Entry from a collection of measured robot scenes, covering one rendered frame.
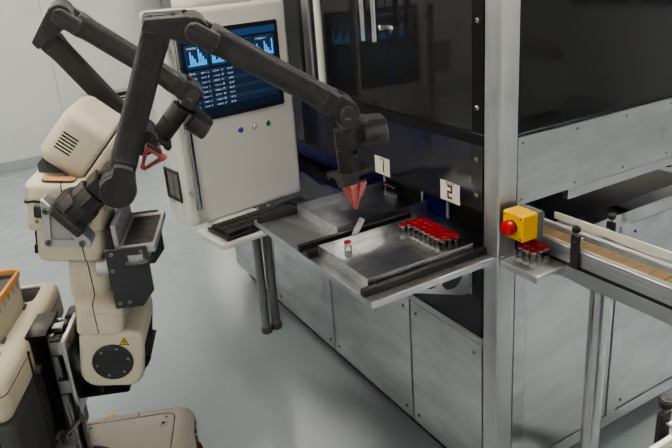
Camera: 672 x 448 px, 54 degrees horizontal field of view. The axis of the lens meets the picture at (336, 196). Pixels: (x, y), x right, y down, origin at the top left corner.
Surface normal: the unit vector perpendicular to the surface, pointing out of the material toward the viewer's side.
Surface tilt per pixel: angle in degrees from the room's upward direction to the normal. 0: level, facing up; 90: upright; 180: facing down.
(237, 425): 0
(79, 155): 90
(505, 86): 90
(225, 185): 90
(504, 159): 90
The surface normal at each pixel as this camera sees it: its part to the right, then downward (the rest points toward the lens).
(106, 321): 0.14, 0.32
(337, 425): -0.07, -0.94
